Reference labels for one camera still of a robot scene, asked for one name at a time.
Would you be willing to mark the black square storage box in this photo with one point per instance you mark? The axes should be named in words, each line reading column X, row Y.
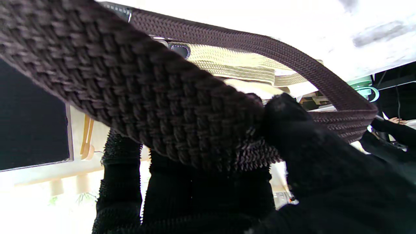
column 32, row 123

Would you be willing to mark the dark brown woven belt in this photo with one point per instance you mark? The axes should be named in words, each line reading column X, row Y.
column 130, row 97

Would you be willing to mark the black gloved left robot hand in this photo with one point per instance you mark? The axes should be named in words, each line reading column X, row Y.
column 393, row 130

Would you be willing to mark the printed room scene backdrop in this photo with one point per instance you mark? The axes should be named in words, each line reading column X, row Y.
column 48, row 201

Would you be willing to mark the teal round plastic object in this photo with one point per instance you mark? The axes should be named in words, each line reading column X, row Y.
column 365, row 89

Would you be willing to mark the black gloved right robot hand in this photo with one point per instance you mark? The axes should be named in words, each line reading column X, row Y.
column 325, row 182

